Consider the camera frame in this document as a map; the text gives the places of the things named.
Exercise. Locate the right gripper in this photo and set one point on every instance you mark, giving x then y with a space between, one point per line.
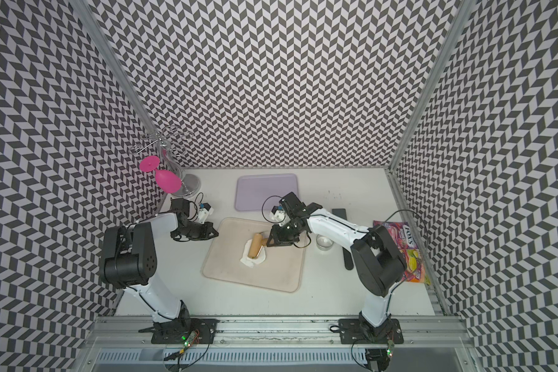
280 240

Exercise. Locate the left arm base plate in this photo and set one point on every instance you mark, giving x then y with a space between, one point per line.
178 331

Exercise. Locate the wooden dough roller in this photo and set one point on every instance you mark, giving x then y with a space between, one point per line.
257 243

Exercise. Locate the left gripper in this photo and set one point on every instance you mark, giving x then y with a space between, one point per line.
207 228

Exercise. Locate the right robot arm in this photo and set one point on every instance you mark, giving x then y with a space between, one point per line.
379 264

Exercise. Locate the purple plastic tray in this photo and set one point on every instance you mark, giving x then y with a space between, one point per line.
253 190

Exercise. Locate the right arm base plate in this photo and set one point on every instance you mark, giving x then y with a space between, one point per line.
359 330

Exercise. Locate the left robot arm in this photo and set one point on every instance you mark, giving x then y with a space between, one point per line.
129 258

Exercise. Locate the white dough ball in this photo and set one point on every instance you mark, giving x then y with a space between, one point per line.
252 262

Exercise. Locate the black handled metal spatula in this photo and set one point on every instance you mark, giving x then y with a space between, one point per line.
347 257

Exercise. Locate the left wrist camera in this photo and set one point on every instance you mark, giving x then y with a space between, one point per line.
204 212

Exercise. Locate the pink wine glass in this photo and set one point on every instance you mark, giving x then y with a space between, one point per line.
167 180

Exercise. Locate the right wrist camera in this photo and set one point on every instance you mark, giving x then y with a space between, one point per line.
277 214

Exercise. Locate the colourful candy bag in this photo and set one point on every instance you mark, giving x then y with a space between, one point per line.
401 233

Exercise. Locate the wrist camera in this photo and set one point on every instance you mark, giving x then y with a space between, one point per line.
204 212
277 214

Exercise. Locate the beige plastic tray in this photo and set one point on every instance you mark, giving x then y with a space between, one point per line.
281 271

